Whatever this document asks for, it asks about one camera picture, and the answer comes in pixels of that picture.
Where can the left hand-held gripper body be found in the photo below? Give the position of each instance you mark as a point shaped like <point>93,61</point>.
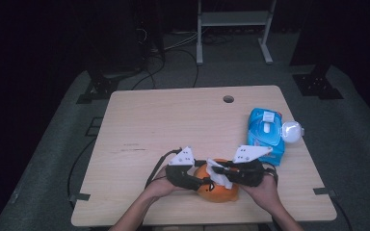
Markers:
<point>181,176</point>

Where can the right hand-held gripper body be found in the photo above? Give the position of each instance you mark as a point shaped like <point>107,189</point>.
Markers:
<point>252,173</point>

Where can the orange plush toy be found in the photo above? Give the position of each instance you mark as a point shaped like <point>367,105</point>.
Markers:
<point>218,194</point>

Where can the white wet wipe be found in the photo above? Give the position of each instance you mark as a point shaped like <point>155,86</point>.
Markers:
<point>266,128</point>
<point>212,170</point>

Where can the blue wet wipes pack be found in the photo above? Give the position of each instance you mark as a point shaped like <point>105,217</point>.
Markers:
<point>257,141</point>

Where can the person's left hand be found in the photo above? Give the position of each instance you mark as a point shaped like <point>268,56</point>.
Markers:
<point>160,189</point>

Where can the person's right hand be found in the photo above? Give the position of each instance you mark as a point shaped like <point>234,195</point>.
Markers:
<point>263,195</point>

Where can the black stand base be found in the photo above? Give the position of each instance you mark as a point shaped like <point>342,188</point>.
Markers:
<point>101,86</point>
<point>316,86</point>

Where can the white metal stand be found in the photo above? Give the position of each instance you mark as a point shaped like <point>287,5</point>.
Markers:
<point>234,18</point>

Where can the black table edge bracket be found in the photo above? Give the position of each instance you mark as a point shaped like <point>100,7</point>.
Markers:
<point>324,191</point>
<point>79,197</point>

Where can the black floor socket frame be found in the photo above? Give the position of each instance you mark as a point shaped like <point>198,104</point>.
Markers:
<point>93,126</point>

